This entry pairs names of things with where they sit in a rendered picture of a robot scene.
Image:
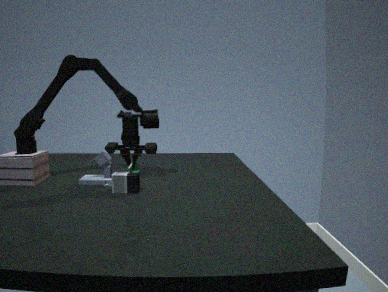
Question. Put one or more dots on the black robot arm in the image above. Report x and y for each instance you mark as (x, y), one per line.
(25, 141)

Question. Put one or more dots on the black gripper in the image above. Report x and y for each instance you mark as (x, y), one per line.
(131, 142)

